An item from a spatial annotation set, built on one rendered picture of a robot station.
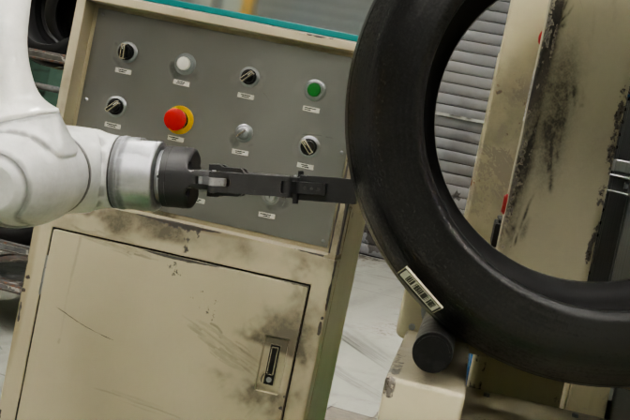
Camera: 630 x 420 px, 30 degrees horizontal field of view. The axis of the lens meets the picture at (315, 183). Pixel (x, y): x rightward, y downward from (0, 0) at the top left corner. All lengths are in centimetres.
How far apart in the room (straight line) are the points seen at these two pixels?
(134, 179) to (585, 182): 63
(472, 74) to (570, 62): 907
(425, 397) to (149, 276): 89
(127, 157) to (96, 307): 74
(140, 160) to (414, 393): 42
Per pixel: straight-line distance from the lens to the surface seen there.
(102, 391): 215
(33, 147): 128
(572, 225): 166
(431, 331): 131
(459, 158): 1069
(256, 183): 138
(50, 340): 217
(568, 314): 128
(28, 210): 128
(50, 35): 536
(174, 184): 141
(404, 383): 131
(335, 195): 140
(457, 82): 1075
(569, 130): 166
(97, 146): 143
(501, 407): 159
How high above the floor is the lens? 112
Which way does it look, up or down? 3 degrees down
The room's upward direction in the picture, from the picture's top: 12 degrees clockwise
